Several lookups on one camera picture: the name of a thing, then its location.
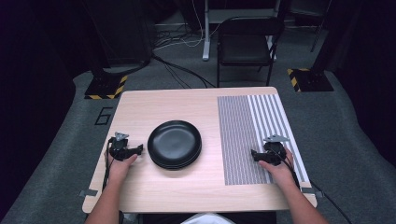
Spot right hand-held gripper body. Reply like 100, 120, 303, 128
262, 133, 290, 166

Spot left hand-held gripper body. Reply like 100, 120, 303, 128
108, 132, 134, 162

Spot black plate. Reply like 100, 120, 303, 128
150, 152, 202, 171
148, 146, 203, 168
147, 119, 203, 162

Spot person's right hand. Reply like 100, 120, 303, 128
258, 148, 299, 189

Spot person's left hand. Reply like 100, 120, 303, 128
105, 154, 139, 185

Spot grey striped placemat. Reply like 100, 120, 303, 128
217, 93, 311, 187

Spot grey tape piece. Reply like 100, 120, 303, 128
300, 186, 325, 199
78, 189, 99, 198

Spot black stand with striped base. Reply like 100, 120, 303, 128
286, 0, 342, 93
81, 0, 129, 101

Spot person's white shirt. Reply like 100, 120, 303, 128
180, 212, 236, 224

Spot dark curtain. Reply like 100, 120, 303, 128
0, 0, 94, 216
334, 0, 396, 166

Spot black folding chair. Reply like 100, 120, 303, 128
216, 16, 286, 89

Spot dark cabinet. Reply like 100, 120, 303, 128
83, 0, 158, 68

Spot thin black stand leg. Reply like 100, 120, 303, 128
309, 17, 326, 53

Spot left hand-held gripper cable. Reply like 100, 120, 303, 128
102, 136, 116, 191

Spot hand-held gripper cable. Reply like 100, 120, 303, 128
270, 146, 354, 224
102, 136, 116, 191

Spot right hand-held gripper cable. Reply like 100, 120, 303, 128
270, 146, 354, 224

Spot thick black floor cable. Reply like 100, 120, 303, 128
150, 53, 217, 90

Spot white floor cables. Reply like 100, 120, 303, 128
152, 0, 220, 52

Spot white desk frame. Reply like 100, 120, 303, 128
202, 0, 282, 62

